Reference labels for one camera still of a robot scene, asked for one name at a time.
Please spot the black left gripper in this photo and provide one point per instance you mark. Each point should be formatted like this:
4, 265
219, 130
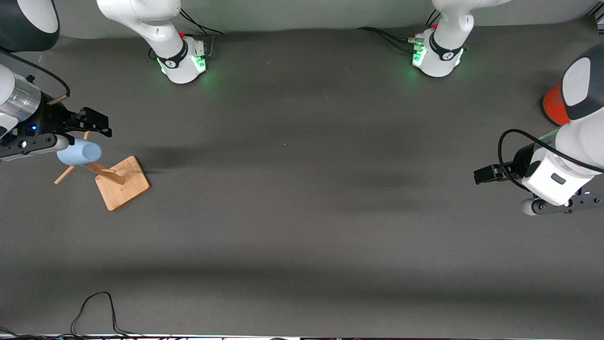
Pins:
520, 163

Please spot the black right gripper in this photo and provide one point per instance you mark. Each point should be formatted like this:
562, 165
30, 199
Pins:
50, 119

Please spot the light blue cup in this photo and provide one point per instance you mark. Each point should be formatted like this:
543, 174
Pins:
80, 152

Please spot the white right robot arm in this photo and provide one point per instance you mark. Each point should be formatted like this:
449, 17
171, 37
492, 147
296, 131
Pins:
165, 47

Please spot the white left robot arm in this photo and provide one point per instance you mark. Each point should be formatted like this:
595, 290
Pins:
443, 52

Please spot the wooden cup rack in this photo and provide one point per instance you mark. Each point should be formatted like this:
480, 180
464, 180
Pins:
122, 184

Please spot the orange round object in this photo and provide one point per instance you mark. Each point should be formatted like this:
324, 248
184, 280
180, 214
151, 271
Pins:
554, 106

